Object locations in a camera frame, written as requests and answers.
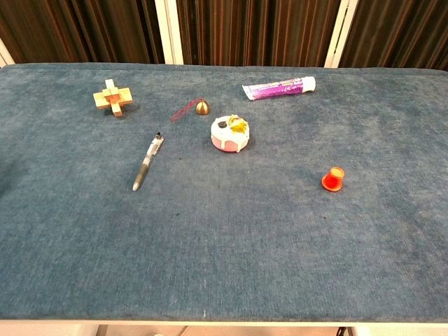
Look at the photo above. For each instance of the toy cake with white icing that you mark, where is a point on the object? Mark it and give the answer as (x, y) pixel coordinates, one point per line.
(229, 134)

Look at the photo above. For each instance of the blue fabric table cover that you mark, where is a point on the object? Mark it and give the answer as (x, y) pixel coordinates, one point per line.
(224, 227)

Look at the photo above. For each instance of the black and clear pen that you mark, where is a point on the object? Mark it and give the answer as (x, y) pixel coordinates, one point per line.
(147, 162)

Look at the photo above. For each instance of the purple and white toothpaste tube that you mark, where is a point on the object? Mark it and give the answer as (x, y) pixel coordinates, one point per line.
(278, 88)

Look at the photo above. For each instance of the red plastic cup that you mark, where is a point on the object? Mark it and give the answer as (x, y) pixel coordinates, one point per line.
(332, 179)

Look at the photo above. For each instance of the wooden burr puzzle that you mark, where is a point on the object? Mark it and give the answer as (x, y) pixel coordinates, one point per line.
(112, 97)

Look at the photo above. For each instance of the dark brown striped curtain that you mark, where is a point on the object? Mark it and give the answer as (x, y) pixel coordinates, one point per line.
(255, 31)

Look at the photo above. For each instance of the white vertical frame post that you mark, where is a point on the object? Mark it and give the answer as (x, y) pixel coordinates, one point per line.
(5, 54)
(339, 33)
(168, 31)

